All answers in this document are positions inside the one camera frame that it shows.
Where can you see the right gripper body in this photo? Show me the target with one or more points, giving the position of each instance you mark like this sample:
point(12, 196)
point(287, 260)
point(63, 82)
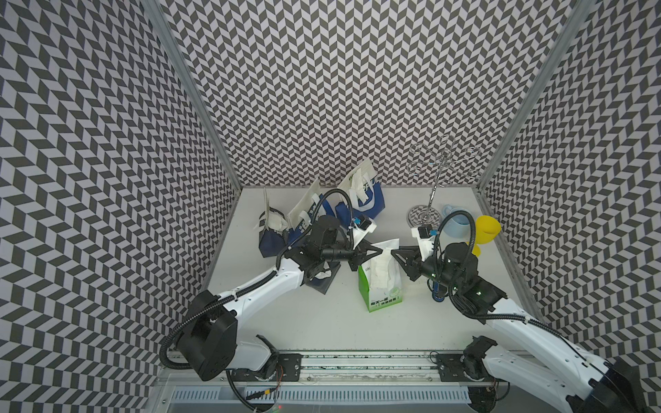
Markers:
point(431, 268)

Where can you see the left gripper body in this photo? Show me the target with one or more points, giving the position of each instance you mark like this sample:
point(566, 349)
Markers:
point(352, 261)

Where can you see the blue black stapler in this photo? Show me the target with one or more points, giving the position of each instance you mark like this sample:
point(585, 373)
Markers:
point(439, 292)

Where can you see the navy tote bag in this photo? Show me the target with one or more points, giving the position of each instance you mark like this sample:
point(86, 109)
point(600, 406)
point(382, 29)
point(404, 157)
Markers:
point(323, 280)

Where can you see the royal blue tote bag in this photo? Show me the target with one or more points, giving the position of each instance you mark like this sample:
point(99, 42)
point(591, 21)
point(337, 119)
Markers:
point(363, 187)

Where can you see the blue cream tote bag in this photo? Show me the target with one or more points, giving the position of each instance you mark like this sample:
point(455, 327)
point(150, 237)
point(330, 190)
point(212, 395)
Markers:
point(300, 217)

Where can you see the navy bag with white handles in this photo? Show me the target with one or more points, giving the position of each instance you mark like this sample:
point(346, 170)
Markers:
point(273, 229)

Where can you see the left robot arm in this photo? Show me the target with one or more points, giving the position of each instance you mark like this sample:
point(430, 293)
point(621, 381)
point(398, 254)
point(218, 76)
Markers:
point(207, 339)

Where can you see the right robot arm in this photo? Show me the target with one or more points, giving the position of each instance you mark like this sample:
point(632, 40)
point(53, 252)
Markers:
point(563, 375)

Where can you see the light blue ceramic mug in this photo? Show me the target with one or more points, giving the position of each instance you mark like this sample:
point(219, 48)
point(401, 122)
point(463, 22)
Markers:
point(458, 226)

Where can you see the yellow plastic goblet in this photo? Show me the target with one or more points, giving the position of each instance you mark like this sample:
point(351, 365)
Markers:
point(487, 228)

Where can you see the chrome mug tree stand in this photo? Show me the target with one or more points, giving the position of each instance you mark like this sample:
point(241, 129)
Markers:
point(441, 155)

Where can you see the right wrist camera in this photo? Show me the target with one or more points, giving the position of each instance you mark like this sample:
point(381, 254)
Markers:
point(425, 236)

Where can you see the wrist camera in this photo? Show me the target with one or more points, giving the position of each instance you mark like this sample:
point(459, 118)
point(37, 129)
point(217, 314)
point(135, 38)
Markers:
point(361, 227)
point(425, 236)

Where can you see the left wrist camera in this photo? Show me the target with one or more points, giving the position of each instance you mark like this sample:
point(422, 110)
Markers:
point(361, 227)

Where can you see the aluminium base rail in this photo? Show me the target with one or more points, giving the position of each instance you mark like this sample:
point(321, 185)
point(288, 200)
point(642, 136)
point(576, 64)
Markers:
point(366, 378)

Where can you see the aluminium corner post right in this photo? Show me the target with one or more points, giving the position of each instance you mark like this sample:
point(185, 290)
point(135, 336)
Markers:
point(576, 19)

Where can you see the aluminium corner post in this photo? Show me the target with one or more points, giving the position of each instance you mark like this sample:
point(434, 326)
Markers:
point(161, 27)
point(576, 19)

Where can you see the aluminium corner post left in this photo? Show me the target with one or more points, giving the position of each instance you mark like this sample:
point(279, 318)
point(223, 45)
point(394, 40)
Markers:
point(161, 27)

